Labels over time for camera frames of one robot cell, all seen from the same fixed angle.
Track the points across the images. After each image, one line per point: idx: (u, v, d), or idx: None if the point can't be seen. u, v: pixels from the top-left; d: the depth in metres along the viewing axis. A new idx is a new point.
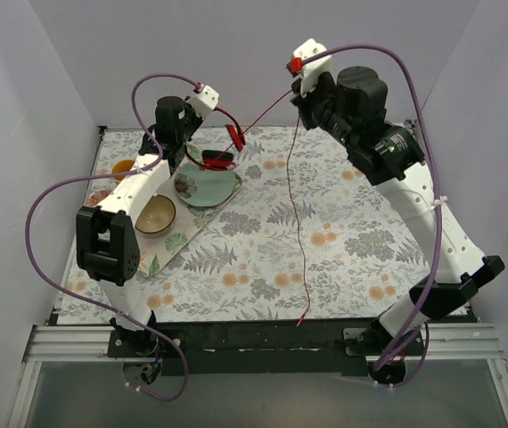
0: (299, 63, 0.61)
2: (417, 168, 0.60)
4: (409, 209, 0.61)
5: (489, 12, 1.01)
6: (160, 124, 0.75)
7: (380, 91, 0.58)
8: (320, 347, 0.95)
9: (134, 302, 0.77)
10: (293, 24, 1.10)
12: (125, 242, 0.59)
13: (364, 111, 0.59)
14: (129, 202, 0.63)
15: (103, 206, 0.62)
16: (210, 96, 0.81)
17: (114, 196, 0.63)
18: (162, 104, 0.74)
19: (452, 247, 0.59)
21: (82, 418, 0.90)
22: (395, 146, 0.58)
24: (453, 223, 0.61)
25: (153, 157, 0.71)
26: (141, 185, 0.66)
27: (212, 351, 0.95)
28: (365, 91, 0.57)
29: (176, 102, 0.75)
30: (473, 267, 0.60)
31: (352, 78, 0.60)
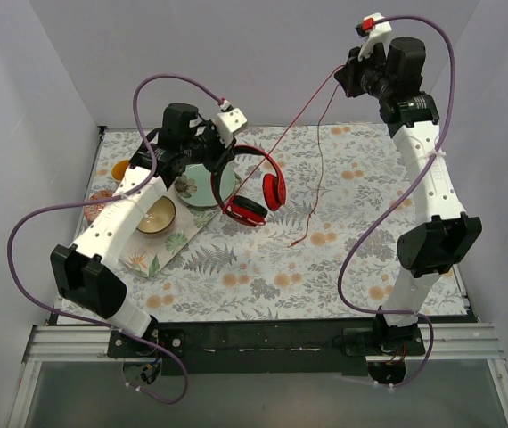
0: (371, 22, 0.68)
2: (428, 125, 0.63)
4: (410, 156, 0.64)
5: (489, 12, 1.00)
6: (168, 127, 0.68)
7: (419, 58, 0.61)
8: (320, 347, 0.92)
9: (126, 320, 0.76)
10: (293, 25, 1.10)
12: (102, 285, 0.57)
13: (402, 71, 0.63)
14: (108, 242, 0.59)
15: (80, 245, 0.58)
16: (233, 119, 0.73)
17: (93, 233, 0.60)
18: (176, 105, 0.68)
19: (432, 191, 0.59)
21: (82, 418, 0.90)
22: (413, 102, 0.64)
24: (444, 176, 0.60)
25: (145, 175, 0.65)
26: (124, 217, 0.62)
27: (212, 351, 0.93)
28: (405, 54, 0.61)
29: (188, 107, 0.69)
30: (446, 215, 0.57)
31: (405, 40, 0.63)
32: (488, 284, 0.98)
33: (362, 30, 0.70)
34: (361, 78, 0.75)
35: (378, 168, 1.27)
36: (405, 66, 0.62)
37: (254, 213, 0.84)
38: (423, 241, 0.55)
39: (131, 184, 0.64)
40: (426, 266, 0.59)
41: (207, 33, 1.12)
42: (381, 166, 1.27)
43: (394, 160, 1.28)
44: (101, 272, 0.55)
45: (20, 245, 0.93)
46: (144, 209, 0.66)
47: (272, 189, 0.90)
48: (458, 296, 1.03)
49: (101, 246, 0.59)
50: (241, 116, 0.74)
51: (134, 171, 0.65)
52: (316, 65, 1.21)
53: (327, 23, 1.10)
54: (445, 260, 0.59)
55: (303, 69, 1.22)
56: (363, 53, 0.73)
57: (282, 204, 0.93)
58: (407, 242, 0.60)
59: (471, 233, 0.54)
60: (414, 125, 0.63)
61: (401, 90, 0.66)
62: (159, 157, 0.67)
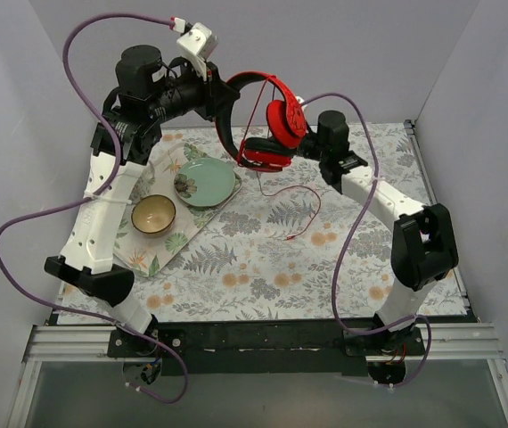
0: None
2: (361, 169, 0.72)
4: (359, 193, 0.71)
5: (487, 12, 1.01)
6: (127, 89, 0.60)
7: (344, 130, 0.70)
8: (320, 347, 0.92)
9: (130, 313, 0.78)
10: (292, 24, 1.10)
12: (100, 290, 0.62)
13: (333, 143, 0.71)
14: (93, 250, 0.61)
15: (69, 258, 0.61)
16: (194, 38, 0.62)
17: (77, 242, 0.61)
18: (126, 60, 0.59)
19: (390, 201, 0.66)
21: (82, 418, 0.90)
22: (348, 162, 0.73)
24: (390, 191, 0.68)
25: (112, 163, 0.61)
26: (100, 219, 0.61)
27: (212, 351, 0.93)
28: (333, 131, 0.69)
29: (148, 57, 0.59)
30: (413, 209, 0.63)
31: (328, 116, 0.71)
32: (488, 284, 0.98)
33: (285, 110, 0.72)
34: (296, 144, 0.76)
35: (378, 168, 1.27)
36: (336, 139, 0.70)
37: (269, 154, 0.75)
38: (409, 242, 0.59)
39: (100, 178, 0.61)
40: (428, 277, 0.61)
41: None
42: (380, 166, 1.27)
43: (394, 160, 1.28)
44: (94, 283, 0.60)
45: (20, 244, 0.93)
46: (122, 199, 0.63)
47: (280, 117, 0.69)
48: (458, 296, 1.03)
49: (87, 257, 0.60)
50: (204, 31, 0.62)
51: (100, 160, 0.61)
52: (315, 65, 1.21)
53: (327, 23, 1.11)
54: (442, 265, 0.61)
55: (303, 69, 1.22)
56: None
57: (300, 135, 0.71)
58: (398, 262, 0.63)
59: (441, 220, 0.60)
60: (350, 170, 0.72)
61: (334, 154, 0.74)
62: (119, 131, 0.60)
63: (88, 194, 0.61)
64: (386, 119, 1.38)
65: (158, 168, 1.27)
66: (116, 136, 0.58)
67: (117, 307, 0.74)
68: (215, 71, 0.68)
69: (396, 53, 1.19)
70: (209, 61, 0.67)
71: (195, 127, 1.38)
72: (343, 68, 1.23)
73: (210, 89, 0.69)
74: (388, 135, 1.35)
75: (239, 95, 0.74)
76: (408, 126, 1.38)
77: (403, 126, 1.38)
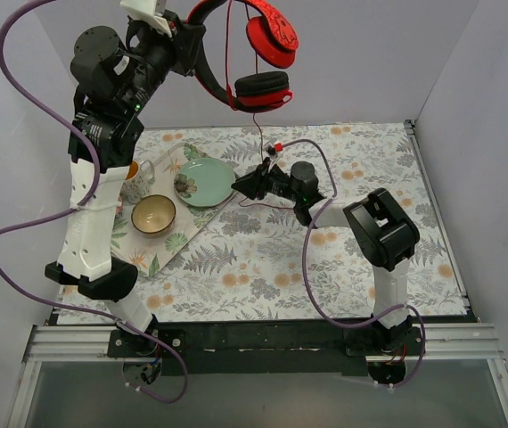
0: None
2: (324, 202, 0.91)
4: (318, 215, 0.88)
5: (487, 12, 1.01)
6: (92, 89, 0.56)
7: (314, 181, 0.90)
8: (320, 347, 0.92)
9: (132, 310, 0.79)
10: (293, 23, 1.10)
12: (101, 293, 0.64)
13: (305, 189, 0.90)
14: (87, 258, 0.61)
15: (66, 267, 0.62)
16: None
17: (70, 251, 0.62)
18: (80, 58, 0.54)
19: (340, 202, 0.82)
21: (82, 417, 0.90)
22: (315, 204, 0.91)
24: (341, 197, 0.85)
25: (92, 171, 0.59)
26: (89, 228, 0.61)
27: (212, 351, 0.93)
28: (306, 182, 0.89)
29: (104, 49, 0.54)
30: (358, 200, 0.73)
31: (300, 168, 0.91)
32: (488, 284, 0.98)
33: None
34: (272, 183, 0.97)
35: (378, 168, 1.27)
36: (307, 186, 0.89)
37: (274, 92, 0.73)
38: (361, 221, 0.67)
39: (82, 186, 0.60)
40: (395, 253, 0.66)
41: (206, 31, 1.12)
42: (380, 166, 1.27)
43: (394, 160, 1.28)
44: (93, 290, 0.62)
45: (19, 244, 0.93)
46: (110, 204, 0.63)
47: (266, 36, 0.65)
48: (458, 296, 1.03)
49: (83, 266, 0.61)
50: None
51: (79, 169, 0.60)
52: (316, 65, 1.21)
53: (327, 23, 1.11)
54: (406, 241, 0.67)
55: (303, 69, 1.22)
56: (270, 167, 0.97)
57: (291, 47, 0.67)
58: (366, 250, 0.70)
59: (384, 197, 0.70)
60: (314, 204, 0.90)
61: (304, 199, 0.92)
62: (94, 135, 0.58)
63: (74, 205, 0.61)
64: (386, 119, 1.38)
65: (158, 167, 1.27)
66: (91, 144, 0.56)
67: (119, 304, 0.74)
68: (176, 20, 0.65)
69: (396, 53, 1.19)
70: (167, 13, 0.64)
71: (194, 127, 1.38)
72: (343, 68, 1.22)
73: (178, 42, 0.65)
74: (389, 135, 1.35)
75: (203, 28, 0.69)
76: (408, 126, 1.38)
77: (404, 126, 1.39)
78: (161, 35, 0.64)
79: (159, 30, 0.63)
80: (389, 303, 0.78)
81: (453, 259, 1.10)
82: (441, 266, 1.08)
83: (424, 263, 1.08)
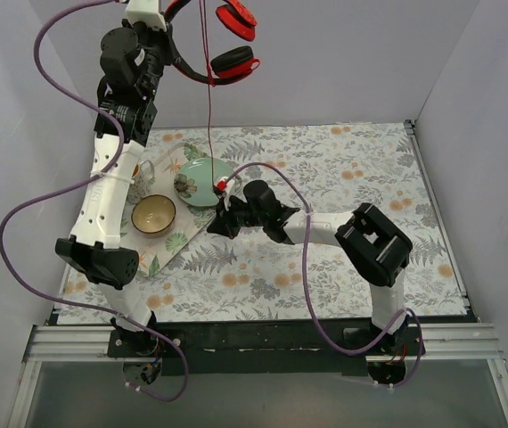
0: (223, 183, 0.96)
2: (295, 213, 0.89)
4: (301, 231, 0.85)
5: (487, 12, 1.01)
6: (115, 79, 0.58)
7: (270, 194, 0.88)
8: (321, 347, 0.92)
9: (133, 305, 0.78)
10: (293, 24, 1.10)
12: (112, 267, 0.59)
13: (266, 207, 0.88)
14: (103, 225, 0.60)
15: (78, 234, 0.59)
16: None
17: (86, 218, 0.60)
18: (107, 53, 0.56)
19: (326, 222, 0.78)
21: (82, 417, 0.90)
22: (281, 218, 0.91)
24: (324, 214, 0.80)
25: (116, 143, 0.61)
26: (109, 195, 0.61)
27: (212, 351, 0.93)
28: (262, 198, 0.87)
29: (126, 44, 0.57)
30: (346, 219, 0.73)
31: (252, 186, 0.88)
32: (488, 284, 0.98)
33: (219, 190, 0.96)
34: (237, 218, 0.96)
35: (378, 168, 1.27)
36: (267, 202, 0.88)
37: (242, 63, 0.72)
38: (356, 243, 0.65)
39: (105, 157, 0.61)
40: (394, 268, 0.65)
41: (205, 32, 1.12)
42: (380, 166, 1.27)
43: (394, 160, 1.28)
44: (107, 256, 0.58)
45: (19, 244, 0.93)
46: (128, 177, 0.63)
47: (234, 16, 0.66)
48: (457, 296, 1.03)
49: (98, 232, 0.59)
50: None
51: (103, 143, 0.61)
52: (316, 65, 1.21)
53: (327, 23, 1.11)
54: (402, 253, 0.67)
55: (302, 69, 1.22)
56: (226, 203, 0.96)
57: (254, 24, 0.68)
58: (364, 271, 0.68)
59: (372, 212, 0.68)
60: (288, 221, 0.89)
61: (272, 216, 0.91)
62: (121, 119, 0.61)
63: (95, 172, 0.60)
64: (387, 119, 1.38)
65: (158, 167, 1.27)
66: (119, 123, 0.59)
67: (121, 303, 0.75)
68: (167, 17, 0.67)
69: (395, 54, 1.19)
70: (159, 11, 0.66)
71: (194, 127, 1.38)
72: (343, 68, 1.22)
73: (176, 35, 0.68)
74: (389, 135, 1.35)
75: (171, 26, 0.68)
76: (408, 126, 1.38)
77: (404, 126, 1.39)
78: (158, 30, 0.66)
79: (155, 26, 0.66)
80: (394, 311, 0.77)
81: (452, 259, 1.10)
82: (440, 266, 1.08)
83: (424, 263, 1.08)
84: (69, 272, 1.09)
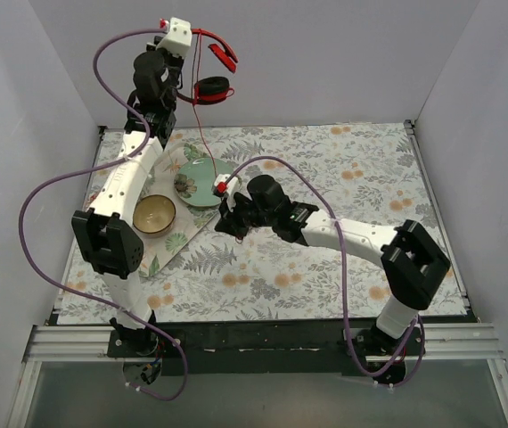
0: (224, 185, 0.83)
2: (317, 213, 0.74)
4: (327, 241, 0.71)
5: (487, 12, 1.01)
6: (144, 91, 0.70)
7: (277, 186, 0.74)
8: (320, 347, 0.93)
9: (135, 299, 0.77)
10: (293, 24, 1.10)
12: (124, 241, 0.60)
13: (274, 201, 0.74)
14: (122, 201, 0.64)
15: (97, 208, 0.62)
16: (180, 31, 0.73)
17: (106, 194, 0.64)
18: (139, 69, 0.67)
19: (364, 237, 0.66)
21: (82, 417, 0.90)
22: (295, 213, 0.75)
24: (356, 226, 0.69)
25: (141, 136, 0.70)
26: (131, 176, 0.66)
27: (212, 351, 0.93)
28: (267, 192, 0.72)
29: (155, 62, 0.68)
30: (389, 238, 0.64)
31: (258, 182, 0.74)
32: (488, 284, 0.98)
33: (219, 193, 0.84)
34: (243, 219, 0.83)
35: (378, 168, 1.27)
36: (274, 194, 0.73)
37: (221, 92, 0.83)
38: (405, 269, 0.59)
39: (131, 147, 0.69)
40: (433, 291, 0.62)
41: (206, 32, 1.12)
42: (380, 166, 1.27)
43: (394, 160, 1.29)
44: (121, 226, 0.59)
45: (19, 244, 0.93)
46: (146, 168, 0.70)
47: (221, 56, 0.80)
48: (458, 296, 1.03)
49: (117, 206, 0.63)
50: (184, 24, 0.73)
51: (132, 135, 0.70)
52: (316, 65, 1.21)
53: (327, 24, 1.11)
54: (439, 275, 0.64)
55: (302, 69, 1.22)
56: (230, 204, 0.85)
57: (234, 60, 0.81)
58: (400, 292, 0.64)
59: (420, 232, 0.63)
60: (307, 223, 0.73)
61: (281, 211, 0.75)
62: (150, 121, 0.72)
63: (122, 157, 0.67)
64: (387, 119, 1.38)
65: (158, 168, 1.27)
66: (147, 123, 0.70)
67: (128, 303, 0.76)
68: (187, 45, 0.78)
69: (395, 54, 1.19)
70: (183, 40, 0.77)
71: (195, 127, 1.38)
72: (343, 68, 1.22)
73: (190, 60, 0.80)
74: (388, 135, 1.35)
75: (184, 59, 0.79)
76: (408, 126, 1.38)
77: (403, 126, 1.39)
78: (177, 57, 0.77)
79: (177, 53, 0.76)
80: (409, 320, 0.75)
81: (452, 259, 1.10)
82: None
83: None
84: (69, 271, 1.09)
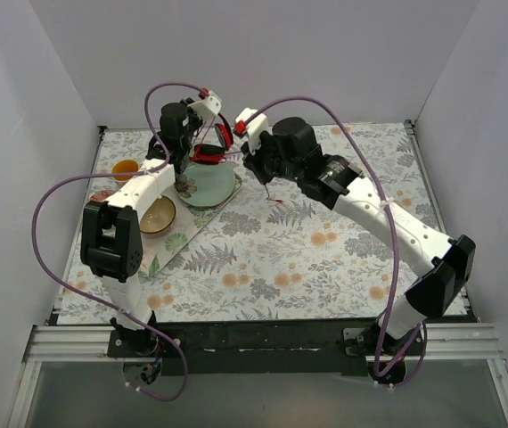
0: (242, 124, 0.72)
2: (358, 182, 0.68)
4: (365, 218, 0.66)
5: (487, 12, 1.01)
6: (167, 132, 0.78)
7: (307, 133, 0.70)
8: (321, 347, 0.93)
9: (135, 300, 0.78)
10: (292, 24, 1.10)
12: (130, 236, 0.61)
13: (301, 149, 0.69)
14: (136, 201, 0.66)
15: (111, 201, 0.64)
16: (215, 102, 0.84)
17: (121, 193, 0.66)
18: (167, 114, 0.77)
19: (413, 238, 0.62)
21: (82, 417, 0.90)
22: (332, 170, 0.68)
24: (406, 220, 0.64)
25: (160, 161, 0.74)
26: (150, 185, 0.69)
27: (212, 351, 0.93)
28: (296, 135, 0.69)
29: (182, 111, 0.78)
30: (441, 251, 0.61)
31: (285, 125, 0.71)
32: (488, 284, 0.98)
33: (239, 134, 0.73)
34: (266, 167, 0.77)
35: (378, 168, 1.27)
36: (302, 142, 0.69)
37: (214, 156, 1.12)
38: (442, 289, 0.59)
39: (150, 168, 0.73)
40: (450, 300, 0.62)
41: (205, 32, 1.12)
42: (380, 166, 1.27)
43: (394, 160, 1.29)
44: (132, 218, 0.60)
45: (20, 244, 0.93)
46: (160, 188, 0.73)
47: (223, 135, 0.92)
48: (457, 296, 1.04)
49: (130, 201, 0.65)
50: (218, 99, 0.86)
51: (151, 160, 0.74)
52: (316, 65, 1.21)
53: (326, 24, 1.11)
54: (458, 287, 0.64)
55: (302, 69, 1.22)
56: (253, 146, 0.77)
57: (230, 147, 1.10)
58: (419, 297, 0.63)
59: (469, 255, 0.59)
60: (348, 190, 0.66)
61: (309, 164, 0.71)
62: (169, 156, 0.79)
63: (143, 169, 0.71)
64: (387, 119, 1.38)
65: None
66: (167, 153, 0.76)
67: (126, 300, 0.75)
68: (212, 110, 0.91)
69: (396, 54, 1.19)
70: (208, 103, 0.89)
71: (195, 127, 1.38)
72: (343, 68, 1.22)
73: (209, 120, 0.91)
74: (389, 135, 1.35)
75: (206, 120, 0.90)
76: (408, 126, 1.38)
77: (404, 126, 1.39)
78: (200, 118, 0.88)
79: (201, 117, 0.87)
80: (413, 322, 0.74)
81: None
82: None
83: None
84: (69, 271, 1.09)
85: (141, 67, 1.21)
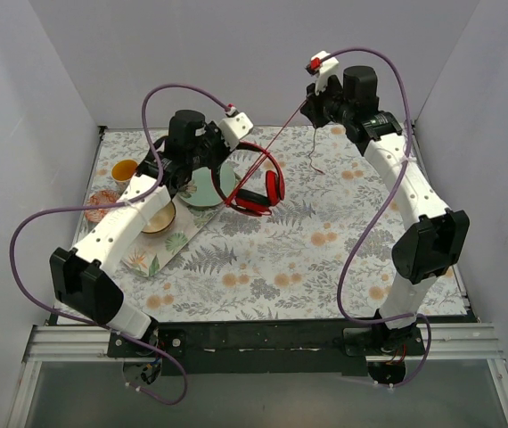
0: (317, 61, 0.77)
2: (392, 136, 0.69)
4: (383, 168, 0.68)
5: (487, 12, 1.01)
6: (174, 136, 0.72)
7: (372, 81, 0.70)
8: (320, 347, 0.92)
9: (125, 323, 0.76)
10: (292, 25, 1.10)
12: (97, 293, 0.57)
13: (359, 94, 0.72)
14: (110, 247, 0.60)
15: (80, 250, 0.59)
16: (241, 124, 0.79)
17: (94, 237, 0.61)
18: (182, 117, 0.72)
19: (413, 194, 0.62)
21: (82, 418, 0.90)
22: (376, 120, 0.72)
24: (419, 180, 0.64)
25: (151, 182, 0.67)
26: (126, 222, 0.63)
27: (212, 351, 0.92)
28: (359, 78, 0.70)
29: (195, 118, 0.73)
30: (433, 213, 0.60)
31: (356, 69, 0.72)
32: (488, 284, 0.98)
33: (311, 69, 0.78)
34: (323, 107, 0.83)
35: None
36: (360, 88, 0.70)
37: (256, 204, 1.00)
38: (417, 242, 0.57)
39: (135, 192, 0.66)
40: (425, 270, 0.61)
41: (205, 33, 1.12)
42: None
43: None
44: (99, 276, 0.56)
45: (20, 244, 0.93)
46: (145, 216, 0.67)
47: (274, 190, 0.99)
48: (457, 296, 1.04)
49: (101, 251, 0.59)
50: (247, 121, 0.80)
51: (139, 179, 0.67)
52: None
53: (326, 24, 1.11)
54: (442, 262, 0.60)
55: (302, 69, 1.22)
56: (318, 87, 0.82)
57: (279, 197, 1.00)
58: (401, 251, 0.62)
59: (458, 230, 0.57)
60: (380, 138, 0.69)
61: (363, 110, 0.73)
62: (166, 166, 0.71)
63: (123, 201, 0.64)
64: None
65: None
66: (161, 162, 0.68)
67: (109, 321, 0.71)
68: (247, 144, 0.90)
69: (396, 54, 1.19)
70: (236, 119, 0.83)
71: None
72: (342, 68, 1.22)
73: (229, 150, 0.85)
74: None
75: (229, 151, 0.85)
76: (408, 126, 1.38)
77: None
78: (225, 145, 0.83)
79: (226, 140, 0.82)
80: (402, 312, 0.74)
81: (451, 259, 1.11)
82: None
83: None
84: None
85: (141, 68, 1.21)
